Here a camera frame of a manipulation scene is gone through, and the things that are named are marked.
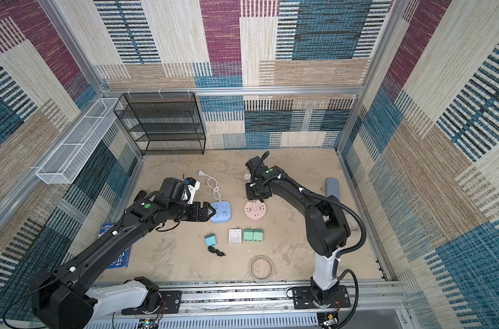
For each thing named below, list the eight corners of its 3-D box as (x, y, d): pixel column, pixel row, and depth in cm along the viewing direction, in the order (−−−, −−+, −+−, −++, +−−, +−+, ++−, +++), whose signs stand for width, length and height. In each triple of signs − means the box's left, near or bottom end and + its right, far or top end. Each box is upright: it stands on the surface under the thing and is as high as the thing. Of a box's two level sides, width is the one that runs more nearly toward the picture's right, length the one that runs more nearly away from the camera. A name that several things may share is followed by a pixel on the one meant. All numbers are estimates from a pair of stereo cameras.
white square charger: (228, 245, 88) (227, 243, 86) (229, 231, 92) (228, 228, 90) (241, 245, 88) (241, 243, 86) (241, 231, 92) (241, 228, 90)
